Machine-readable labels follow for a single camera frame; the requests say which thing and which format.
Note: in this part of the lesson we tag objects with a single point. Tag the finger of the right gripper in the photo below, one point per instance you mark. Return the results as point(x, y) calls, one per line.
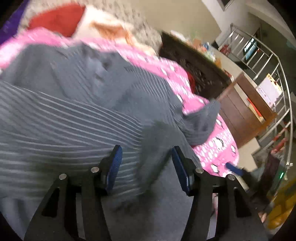
point(234, 169)

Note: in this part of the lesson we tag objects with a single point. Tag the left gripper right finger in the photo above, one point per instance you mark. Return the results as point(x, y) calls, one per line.
point(221, 209)

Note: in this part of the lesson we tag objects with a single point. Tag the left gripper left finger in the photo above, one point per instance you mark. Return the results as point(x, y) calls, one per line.
point(72, 210)

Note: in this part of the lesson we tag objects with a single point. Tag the grey pinstriped coat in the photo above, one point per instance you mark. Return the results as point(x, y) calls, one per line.
point(65, 109)

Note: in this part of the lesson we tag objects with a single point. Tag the pink penguin blanket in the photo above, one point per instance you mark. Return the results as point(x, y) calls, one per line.
point(219, 149)

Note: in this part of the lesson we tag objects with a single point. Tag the brown wooden chair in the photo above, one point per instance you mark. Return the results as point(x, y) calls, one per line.
point(239, 118)

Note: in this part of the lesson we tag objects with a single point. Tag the dark carved wooden cabinet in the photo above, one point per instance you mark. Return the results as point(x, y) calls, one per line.
point(210, 80)

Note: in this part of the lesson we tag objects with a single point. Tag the steel stair railing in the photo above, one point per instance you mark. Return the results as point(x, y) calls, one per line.
point(241, 52)

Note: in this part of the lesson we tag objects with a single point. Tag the orange fringed scarf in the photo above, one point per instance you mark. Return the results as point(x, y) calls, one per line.
point(115, 32)

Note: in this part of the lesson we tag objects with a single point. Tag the purple shopping bag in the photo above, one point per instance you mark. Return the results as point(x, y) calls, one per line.
point(11, 14)

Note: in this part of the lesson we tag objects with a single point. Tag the red pillow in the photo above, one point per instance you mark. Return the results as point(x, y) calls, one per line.
point(63, 19)

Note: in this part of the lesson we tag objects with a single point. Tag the white pillow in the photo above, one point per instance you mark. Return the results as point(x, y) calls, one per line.
point(92, 14)

